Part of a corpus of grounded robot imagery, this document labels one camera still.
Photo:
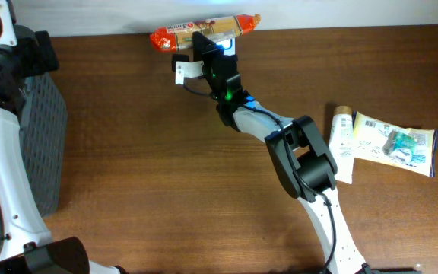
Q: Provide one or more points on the white barcode scanner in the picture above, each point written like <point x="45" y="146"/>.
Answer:
<point x="228" y="46"/>

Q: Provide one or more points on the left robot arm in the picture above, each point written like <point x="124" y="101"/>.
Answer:
<point x="26" y="244"/>

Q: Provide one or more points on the white cream tube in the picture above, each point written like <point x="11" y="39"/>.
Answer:
<point x="341" y="143"/>

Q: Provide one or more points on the grey plastic mesh basket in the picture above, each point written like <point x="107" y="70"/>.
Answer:
<point x="43" y="123"/>

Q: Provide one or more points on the green tissue pack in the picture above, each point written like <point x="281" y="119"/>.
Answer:
<point x="399" y="147"/>

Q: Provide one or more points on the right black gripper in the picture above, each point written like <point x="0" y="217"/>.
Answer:
<point x="209" y="52"/>

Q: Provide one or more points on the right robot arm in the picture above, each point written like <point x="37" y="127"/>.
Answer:
<point x="302" y="161"/>

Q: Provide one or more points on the orange biscuit packet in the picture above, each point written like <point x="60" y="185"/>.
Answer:
<point x="176" y="37"/>

